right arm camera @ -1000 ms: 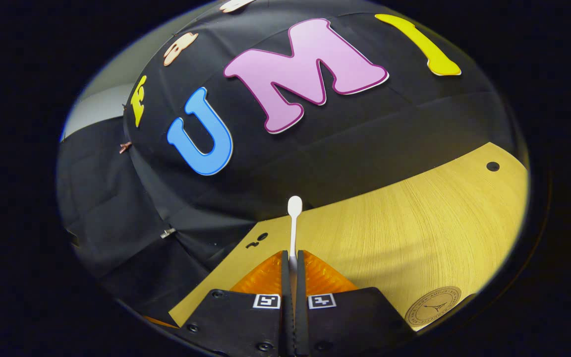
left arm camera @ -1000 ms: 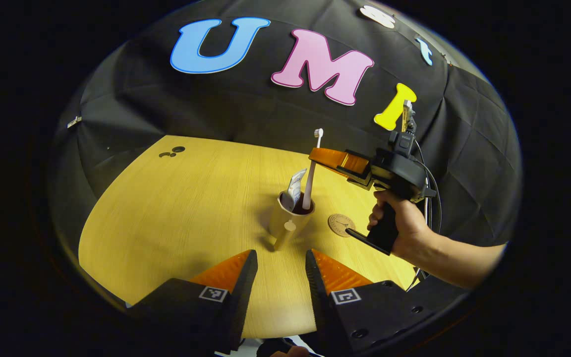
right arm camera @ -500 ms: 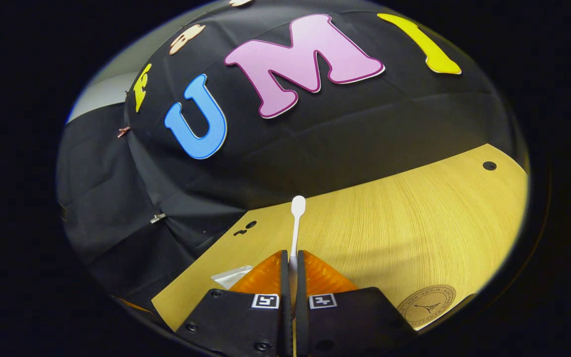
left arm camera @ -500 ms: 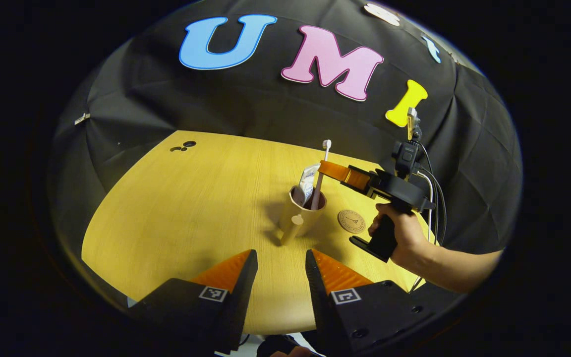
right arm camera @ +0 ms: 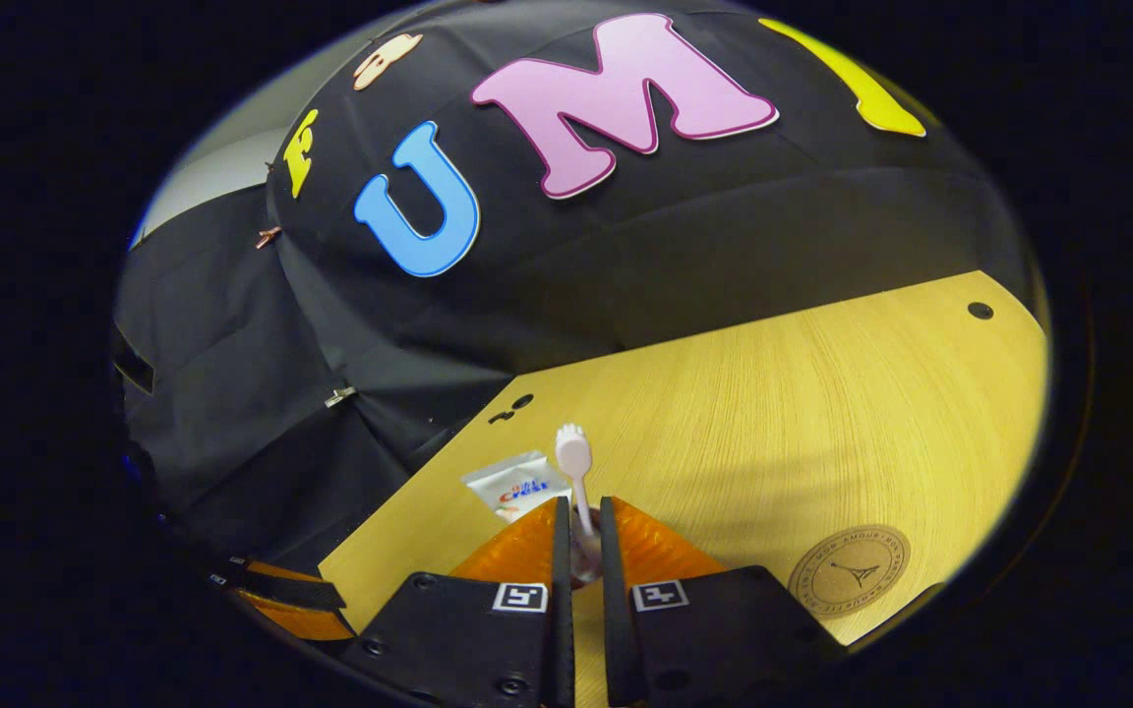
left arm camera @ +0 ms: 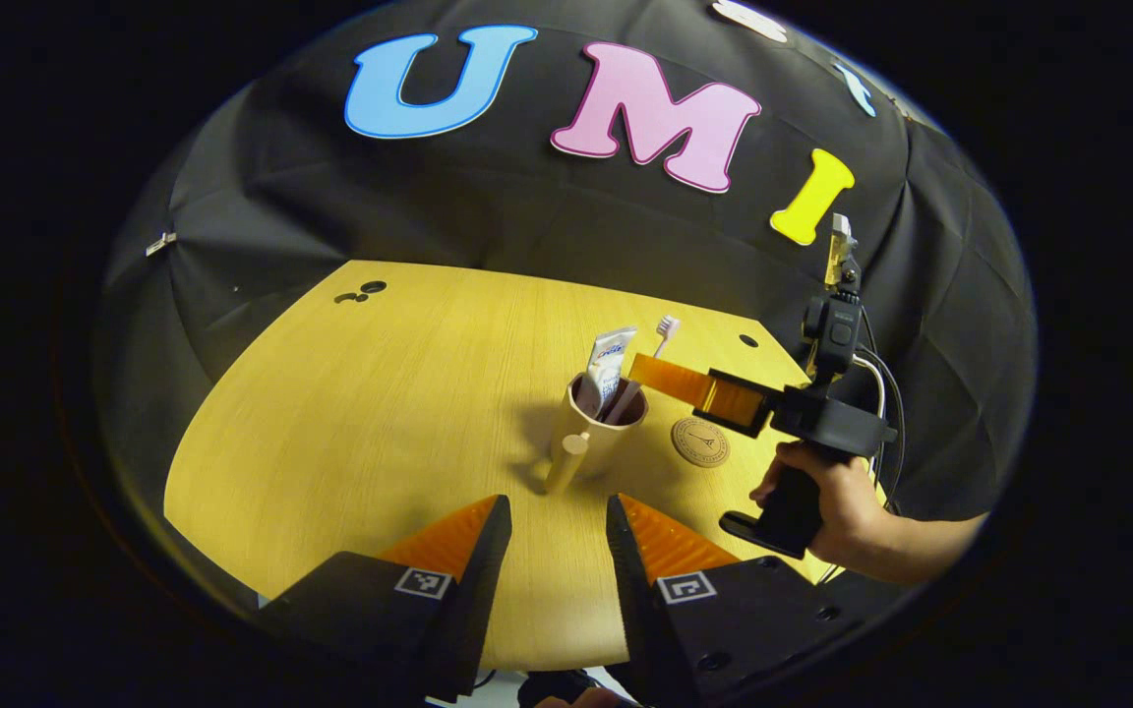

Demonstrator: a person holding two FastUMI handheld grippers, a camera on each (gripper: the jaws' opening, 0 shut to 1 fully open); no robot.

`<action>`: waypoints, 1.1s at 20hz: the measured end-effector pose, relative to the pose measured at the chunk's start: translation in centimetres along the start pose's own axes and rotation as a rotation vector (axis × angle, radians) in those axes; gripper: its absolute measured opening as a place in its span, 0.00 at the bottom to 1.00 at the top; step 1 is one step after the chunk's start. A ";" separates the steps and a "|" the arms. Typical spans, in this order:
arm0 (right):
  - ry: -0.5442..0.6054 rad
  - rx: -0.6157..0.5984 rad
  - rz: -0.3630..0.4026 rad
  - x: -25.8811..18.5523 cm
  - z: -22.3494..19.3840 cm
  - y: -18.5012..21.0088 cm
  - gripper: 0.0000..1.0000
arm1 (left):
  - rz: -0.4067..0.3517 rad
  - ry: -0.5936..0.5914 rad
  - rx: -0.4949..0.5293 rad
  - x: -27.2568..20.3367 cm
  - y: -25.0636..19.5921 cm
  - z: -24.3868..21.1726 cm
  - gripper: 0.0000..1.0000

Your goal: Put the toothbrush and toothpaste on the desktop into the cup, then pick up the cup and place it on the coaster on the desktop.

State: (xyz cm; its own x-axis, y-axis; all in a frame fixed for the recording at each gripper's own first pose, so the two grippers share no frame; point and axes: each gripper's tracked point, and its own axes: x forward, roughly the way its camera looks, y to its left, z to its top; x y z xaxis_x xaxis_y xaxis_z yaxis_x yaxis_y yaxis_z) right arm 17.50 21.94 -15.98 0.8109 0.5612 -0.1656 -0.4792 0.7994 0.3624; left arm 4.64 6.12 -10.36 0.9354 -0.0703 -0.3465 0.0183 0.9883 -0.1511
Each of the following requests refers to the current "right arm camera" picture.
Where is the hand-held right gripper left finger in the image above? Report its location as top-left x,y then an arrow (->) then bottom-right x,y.
340,497 -> 575,708

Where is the white toothpaste tube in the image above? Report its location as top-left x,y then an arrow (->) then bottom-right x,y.
461,450 -> 572,522

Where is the black backdrop cloth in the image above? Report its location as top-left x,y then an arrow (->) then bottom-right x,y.
114,0 -> 1044,581

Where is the pink toothbrush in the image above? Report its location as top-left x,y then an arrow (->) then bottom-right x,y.
555,424 -> 602,581

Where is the round brown coaster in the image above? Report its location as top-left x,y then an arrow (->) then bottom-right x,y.
788,524 -> 912,618

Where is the wooden desktop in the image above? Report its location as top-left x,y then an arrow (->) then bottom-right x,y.
319,270 -> 1051,708

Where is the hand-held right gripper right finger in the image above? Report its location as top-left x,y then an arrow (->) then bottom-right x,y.
598,497 -> 848,708

